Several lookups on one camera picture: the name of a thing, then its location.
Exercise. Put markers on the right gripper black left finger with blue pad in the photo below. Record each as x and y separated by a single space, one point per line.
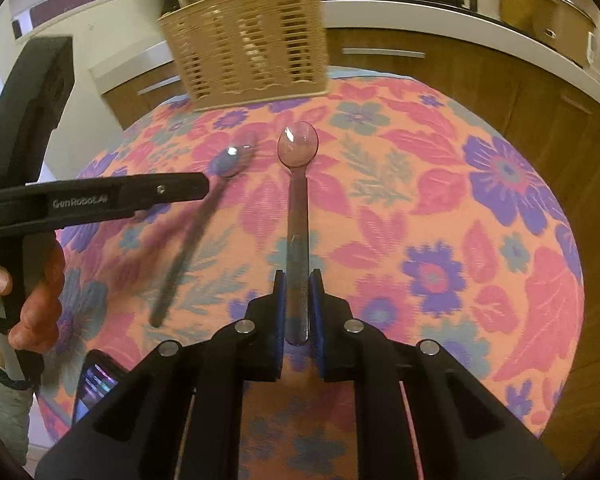
263 358

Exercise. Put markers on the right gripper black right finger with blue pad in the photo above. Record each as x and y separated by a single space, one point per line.
332 351

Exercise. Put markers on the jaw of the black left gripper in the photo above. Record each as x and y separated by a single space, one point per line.
35 208

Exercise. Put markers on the person's left hand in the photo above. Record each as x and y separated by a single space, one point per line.
37 329

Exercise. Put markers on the floral tablecloth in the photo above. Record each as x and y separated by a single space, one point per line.
185 411

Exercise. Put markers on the black smartphone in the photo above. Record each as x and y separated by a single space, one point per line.
99 374

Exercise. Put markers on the beige woven utensil basket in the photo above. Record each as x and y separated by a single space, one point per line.
236 52

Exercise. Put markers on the wooden lower cabinet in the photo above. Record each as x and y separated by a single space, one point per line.
480 90

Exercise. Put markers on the brown slow cooker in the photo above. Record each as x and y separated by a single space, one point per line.
566 28

